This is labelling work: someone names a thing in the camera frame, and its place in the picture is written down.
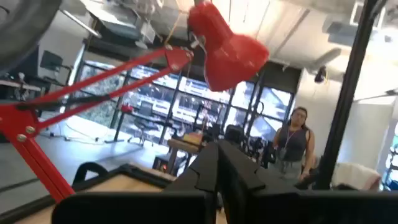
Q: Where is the black office chair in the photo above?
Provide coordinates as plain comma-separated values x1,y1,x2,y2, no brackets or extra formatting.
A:
132,100,161,147

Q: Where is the white armchair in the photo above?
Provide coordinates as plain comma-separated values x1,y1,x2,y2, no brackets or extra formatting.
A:
331,161,382,191

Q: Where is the wooden background table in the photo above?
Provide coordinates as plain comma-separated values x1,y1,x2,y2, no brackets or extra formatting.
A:
167,132,205,175

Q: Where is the person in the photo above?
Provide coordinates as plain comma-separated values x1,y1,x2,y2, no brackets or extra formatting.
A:
267,106,316,187

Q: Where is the red desk lamp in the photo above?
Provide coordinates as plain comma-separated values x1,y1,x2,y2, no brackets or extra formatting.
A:
0,1,271,203

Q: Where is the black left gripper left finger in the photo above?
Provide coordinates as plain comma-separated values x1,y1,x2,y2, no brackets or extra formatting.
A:
52,141,219,224

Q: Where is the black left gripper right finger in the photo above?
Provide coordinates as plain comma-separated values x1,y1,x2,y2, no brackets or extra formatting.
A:
218,139,398,224

